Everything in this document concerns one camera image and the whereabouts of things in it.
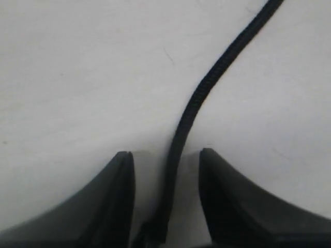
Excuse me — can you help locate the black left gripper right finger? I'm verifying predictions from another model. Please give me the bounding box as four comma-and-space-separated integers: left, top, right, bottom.
199, 148, 330, 247

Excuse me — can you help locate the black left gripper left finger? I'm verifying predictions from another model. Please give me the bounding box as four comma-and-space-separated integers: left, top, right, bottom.
1, 151, 134, 247

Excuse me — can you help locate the black cable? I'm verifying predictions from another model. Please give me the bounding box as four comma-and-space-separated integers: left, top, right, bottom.
134, 0, 285, 246

